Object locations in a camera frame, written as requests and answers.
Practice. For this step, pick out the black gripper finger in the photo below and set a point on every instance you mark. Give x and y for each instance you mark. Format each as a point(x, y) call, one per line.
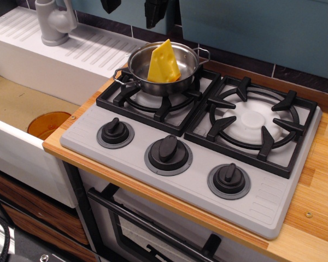
point(110, 5)
point(155, 11)

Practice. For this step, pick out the stainless steel pot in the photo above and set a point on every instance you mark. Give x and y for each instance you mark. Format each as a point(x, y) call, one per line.
point(139, 62)

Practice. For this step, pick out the yellow toy cheese wedge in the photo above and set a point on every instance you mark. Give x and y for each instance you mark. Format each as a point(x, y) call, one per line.
point(163, 64)

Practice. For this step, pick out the black left stove knob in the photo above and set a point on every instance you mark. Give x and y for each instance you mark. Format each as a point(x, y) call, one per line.
point(115, 134)

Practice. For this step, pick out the black stove knob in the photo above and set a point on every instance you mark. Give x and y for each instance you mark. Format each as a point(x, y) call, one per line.
point(115, 134)
point(168, 156)
point(229, 182)

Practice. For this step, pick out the black middle stove knob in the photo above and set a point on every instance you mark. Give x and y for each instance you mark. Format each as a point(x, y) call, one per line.
point(168, 156)

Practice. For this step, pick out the black right stove knob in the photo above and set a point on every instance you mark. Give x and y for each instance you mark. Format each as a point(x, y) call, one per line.
point(229, 182)

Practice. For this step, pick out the grey toy stove top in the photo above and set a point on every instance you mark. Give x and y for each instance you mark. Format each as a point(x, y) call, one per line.
point(261, 211)

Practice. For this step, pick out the grey toy faucet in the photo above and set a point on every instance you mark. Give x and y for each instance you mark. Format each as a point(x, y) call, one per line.
point(55, 24)

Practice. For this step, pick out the black left burner grate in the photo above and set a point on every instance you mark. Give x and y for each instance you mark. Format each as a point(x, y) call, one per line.
point(171, 114)

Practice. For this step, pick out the black burner grate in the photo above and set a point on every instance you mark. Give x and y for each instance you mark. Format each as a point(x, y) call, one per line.
point(268, 129)
point(171, 114)

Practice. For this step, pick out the white toy sink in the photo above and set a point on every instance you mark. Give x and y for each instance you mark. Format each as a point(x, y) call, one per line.
point(36, 79)

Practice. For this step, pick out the black right burner grate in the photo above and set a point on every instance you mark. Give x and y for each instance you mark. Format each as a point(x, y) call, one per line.
point(268, 129)

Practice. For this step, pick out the wooden drawer fronts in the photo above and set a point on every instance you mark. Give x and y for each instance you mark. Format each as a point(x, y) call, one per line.
point(44, 218)

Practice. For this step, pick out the oven door with black handle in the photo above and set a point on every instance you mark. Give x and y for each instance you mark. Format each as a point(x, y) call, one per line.
point(149, 242)

